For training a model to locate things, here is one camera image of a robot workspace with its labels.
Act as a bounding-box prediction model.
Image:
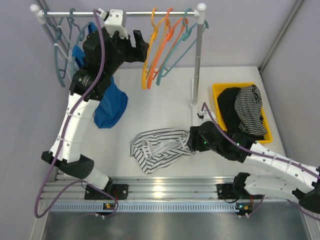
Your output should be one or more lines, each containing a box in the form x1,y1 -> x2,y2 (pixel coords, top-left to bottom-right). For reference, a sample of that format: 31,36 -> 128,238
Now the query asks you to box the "yellow hanger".
141,7 -> 168,90

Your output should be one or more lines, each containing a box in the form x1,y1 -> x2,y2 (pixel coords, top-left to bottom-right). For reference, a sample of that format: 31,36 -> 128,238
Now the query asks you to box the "white black-striped tank top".
130,128 -> 194,175

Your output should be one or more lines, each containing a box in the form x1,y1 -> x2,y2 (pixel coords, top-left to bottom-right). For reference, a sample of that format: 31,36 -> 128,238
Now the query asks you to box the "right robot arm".
187,121 -> 320,214

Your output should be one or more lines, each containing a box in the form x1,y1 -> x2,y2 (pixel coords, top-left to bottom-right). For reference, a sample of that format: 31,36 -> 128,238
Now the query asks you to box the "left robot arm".
41,28 -> 149,199

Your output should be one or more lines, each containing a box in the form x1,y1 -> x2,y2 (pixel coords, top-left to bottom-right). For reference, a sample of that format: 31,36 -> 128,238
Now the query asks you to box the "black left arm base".
84,184 -> 129,200

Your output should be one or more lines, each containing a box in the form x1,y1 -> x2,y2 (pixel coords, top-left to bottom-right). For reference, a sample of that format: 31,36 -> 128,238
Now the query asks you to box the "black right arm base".
216,183 -> 250,202

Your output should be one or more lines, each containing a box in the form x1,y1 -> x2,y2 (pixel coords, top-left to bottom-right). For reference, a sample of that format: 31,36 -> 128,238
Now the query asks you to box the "orange hanger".
145,7 -> 184,90

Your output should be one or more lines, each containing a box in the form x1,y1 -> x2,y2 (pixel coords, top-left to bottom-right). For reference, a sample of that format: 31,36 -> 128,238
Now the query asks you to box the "teal hanger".
156,7 -> 209,86

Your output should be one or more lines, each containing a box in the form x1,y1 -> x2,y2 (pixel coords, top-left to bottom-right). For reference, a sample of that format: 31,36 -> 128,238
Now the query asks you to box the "grey-blue hanger with top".
72,22 -> 91,74

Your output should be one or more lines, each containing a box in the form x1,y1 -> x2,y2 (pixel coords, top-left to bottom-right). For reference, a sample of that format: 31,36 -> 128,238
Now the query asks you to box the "grey-blue hanger middle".
67,8 -> 81,81

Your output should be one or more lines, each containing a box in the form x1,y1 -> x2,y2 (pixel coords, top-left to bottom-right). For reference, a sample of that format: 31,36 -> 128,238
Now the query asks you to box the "black white-striped tank top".
234,84 -> 268,137

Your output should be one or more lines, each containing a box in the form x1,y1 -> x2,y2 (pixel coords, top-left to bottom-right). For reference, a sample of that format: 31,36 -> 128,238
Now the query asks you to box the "blue tank top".
88,22 -> 128,129

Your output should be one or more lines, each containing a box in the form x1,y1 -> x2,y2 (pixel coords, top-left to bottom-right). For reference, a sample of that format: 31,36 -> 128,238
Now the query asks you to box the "grey-blue hanger left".
43,8 -> 66,88

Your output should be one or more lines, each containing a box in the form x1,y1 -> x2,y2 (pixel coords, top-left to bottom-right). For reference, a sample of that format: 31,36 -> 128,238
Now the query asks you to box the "plain black garment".
217,87 -> 264,140

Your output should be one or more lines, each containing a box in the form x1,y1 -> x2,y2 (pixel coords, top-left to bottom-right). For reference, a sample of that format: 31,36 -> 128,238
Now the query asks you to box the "yellow plastic bin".
212,82 -> 273,144

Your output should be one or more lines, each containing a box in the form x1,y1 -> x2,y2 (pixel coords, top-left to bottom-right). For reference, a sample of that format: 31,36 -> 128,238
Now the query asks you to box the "white clothes rack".
29,2 -> 208,118

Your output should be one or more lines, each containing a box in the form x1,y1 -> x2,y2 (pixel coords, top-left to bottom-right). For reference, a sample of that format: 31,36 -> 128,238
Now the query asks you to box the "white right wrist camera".
196,109 -> 207,120

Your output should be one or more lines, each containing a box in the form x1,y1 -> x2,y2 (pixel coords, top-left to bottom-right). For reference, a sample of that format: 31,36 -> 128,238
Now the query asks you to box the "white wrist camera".
98,8 -> 129,40
196,109 -> 207,120

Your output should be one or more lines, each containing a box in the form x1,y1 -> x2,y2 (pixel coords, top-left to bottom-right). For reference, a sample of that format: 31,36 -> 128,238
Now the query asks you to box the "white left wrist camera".
98,8 -> 129,40

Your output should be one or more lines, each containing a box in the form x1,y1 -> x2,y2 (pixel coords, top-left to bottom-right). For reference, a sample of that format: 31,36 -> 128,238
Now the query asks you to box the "aluminium mounting rail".
39,172 -> 273,203

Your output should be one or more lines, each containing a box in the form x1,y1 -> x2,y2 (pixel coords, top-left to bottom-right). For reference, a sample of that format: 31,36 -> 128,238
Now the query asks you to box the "slotted grey cable duct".
50,201 -> 239,213

